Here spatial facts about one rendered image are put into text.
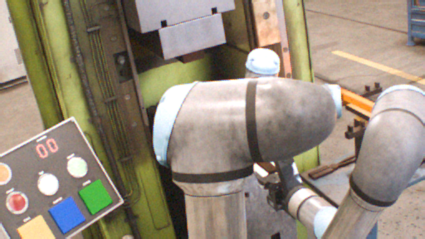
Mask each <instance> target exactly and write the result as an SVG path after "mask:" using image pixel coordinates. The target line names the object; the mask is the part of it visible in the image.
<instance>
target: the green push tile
mask: <svg viewBox="0 0 425 239"><path fill-rule="evenodd" d="M78 194H79V195H80V196H81V199H82V201H83V202H84V204H85V205H86V208H87V209H88V210H89V212H90V214H91V215H92V216H93V215H95V214H96V213H97V212H99V211H100V210H101V209H104V208H105V207H107V206H109V205H110V204H111V203H112V202H113V201H112V200H111V197H110V195H109V194H108V193H107V191H106V190H105V187H104V185H103V183H101V181H100V180H99V179H98V180H96V181H95V182H93V183H91V184H90V185H89V186H86V187H85V188H83V189H82V190H80V191H79V192H78Z"/></svg>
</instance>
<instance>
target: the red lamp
mask: <svg viewBox="0 0 425 239"><path fill-rule="evenodd" d="M9 206H10V208H12V209H13V210H14V211H21V210H22V209H24V207H25V206H26V201H25V198H24V197H23V196H22V195H21V194H18V193H16V194H13V195H12V196H11V197H10V199H9Z"/></svg>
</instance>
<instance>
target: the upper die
mask: <svg viewBox="0 0 425 239"><path fill-rule="evenodd" d="M127 27H128V29H129V37H130V38H132V39H133V40H134V41H136V42H138V43H139V44H140V45H141V46H144V47H146V48H147V49H149V51H152V52H153V53H154V54H155V55H157V56H160V57H161V58H162V59H164V60H165V61H166V60H168V59H171V58H174V57H176V56H181V55H183V54H188V53H191V52H195V51H199V50H202V49H204V48H207V47H212V46H217V45H219V44H223V43H225V35H224V27H223V23H222V14H221V13H215V12H212V15H211V16H209V17H201V18H198V19H195V20H192V21H186V22H181V23H179V24H176V25H172V26H170V27H166V26H165V25H163V24H161V27H162V28H160V29H157V30H153V31H151V32H146V33H140V32H137V31H136V30H135V29H134V28H132V27H129V26H127Z"/></svg>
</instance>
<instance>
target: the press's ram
mask: <svg viewBox="0 0 425 239"><path fill-rule="evenodd" d="M120 2H121V5H122V8H123V14H124V16H125V24H126V25H127V26H129V27H132V28H134V29H135V30H136V31H137V32H140V33H146V32H151V31H153V30H157V29H160V28H162V27H161V24H163V25H165V26H166V27H170V26H172V25H176V24H179V23H181V22H186V21H192V20H195V19H198V18H201V17H209V16H211V15H212V12H215V13H220V12H228V11H231V10H233V9H235V7H234V1H233V0H120Z"/></svg>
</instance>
